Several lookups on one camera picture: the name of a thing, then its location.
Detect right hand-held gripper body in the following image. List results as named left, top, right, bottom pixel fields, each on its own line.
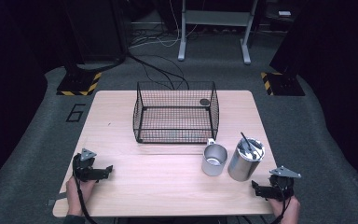
left=268, top=166, right=302, bottom=202

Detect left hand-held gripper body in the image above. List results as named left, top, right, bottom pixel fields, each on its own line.
left=73, top=148, right=103, bottom=183

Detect silver metal tumbler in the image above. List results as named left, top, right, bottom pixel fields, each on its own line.
left=227, top=136, right=266, bottom=183

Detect dark straw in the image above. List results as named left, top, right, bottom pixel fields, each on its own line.
left=240, top=132, right=258, bottom=161

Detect silver metal mug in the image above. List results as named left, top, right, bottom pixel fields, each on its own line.
left=200, top=138, right=229, bottom=177

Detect black wire basket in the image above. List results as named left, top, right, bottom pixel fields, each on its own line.
left=132, top=80, right=221, bottom=145

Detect person's right hand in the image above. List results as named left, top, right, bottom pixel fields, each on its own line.
left=267, top=195, right=302, bottom=224

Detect person's left hand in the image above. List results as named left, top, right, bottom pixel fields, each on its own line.
left=65, top=175, right=96, bottom=217

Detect grey tape strip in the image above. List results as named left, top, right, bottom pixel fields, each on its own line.
left=47, top=191, right=68, bottom=207

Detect striped black stand base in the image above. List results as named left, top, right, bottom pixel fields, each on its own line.
left=56, top=70, right=103, bottom=97
left=259, top=71, right=306, bottom=97

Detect black cabinet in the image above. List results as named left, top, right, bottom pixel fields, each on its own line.
left=62, top=0, right=129, bottom=65

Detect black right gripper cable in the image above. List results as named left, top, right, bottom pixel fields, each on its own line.
left=269, top=177, right=294, bottom=224

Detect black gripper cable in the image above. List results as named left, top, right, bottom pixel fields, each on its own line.
left=269, top=177, right=294, bottom=224
left=72, top=154, right=98, bottom=224

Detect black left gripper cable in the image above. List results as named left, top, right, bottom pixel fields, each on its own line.
left=72, top=154, right=98, bottom=224

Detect thick black floor cable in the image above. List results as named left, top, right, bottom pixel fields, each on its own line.
left=126, top=50, right=190, bottom=91

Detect thin black floor cable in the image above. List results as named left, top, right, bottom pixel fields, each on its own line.
left=141, top=54, right=186, bottom=91

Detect white floor cables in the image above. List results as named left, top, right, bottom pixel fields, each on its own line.
left=129, top=0, right=200, bottom=49

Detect white metal desk frame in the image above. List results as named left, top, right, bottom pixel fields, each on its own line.
left=177, top=0, right=259, bottom=65

